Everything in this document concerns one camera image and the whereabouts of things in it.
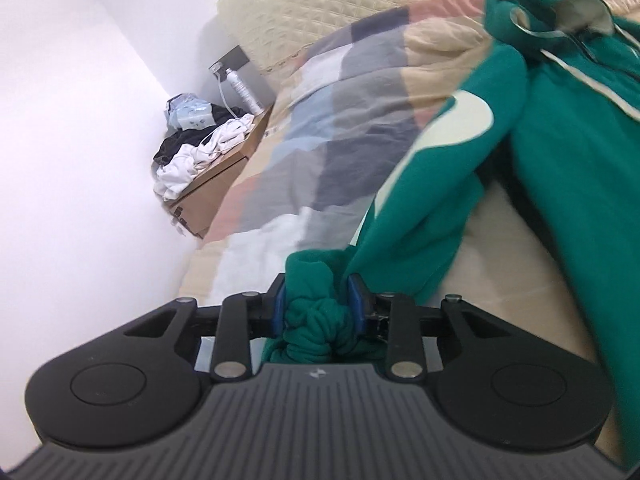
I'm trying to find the blue tissue pack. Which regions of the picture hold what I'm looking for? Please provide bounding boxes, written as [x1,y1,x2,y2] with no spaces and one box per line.
[166,92,214,131]

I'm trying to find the white bottle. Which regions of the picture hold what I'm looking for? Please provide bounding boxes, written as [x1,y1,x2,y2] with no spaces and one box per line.
[227,72,264,114]

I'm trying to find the cream quilted headboard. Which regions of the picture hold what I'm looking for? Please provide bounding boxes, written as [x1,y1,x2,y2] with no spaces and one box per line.
[216,0,501,77]

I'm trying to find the white cable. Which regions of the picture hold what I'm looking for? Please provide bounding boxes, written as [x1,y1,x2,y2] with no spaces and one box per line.
[214,67,242,127]

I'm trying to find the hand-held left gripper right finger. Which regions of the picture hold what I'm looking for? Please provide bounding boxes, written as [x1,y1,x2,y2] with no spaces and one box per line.
[347,274,506,382]

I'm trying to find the white crumpled clothes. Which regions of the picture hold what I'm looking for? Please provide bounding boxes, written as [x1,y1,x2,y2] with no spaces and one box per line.
[154,114,256,202]

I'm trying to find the black crumpled cloth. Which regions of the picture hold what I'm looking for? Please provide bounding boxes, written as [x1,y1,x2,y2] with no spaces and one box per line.
[152,104,248,169]

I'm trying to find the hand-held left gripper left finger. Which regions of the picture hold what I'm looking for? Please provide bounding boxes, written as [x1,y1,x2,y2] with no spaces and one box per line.
[122,274,288,382]

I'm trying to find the brown cardboard box nightstand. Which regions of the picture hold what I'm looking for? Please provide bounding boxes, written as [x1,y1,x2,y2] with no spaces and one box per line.
[167,105,274,239]

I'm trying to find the green hoodie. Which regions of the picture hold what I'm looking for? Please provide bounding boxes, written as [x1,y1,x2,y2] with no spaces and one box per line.
[261,0,640,471]

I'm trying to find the grey wall socket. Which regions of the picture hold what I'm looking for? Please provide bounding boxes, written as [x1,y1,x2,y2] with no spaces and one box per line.
[209,45,251,77]

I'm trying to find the checked patchwork quilt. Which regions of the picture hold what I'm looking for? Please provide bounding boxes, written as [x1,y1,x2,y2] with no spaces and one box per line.
[200,0,640,461]

